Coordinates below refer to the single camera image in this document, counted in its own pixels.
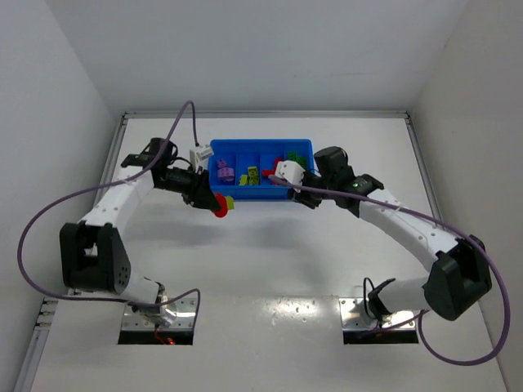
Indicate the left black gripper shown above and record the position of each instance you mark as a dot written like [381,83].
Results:
[200,187]

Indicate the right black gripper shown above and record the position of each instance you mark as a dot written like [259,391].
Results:
[307,192]

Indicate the red yellow green lego stack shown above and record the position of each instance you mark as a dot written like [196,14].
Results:
[225,203]

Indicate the purple lego brick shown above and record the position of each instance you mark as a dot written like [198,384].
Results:
[226,174]
[221,163]

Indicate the long green lego brick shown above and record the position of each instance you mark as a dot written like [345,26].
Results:
[302,161]

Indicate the long lime lego brick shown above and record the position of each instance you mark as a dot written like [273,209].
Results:
[254,180]

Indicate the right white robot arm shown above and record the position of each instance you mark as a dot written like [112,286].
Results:
[457,273]

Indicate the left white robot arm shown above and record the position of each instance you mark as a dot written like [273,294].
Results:
[93,256]

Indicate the blue divided plastic bin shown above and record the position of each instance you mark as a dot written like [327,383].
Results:
[243,153]

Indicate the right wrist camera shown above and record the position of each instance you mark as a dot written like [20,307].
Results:
[290,171]

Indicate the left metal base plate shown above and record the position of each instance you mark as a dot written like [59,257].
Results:
[175,317]

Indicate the metal base plate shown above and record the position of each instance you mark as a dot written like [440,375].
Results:
[356,317]
[175,317]

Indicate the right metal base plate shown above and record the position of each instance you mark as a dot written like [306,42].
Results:
[356,317]

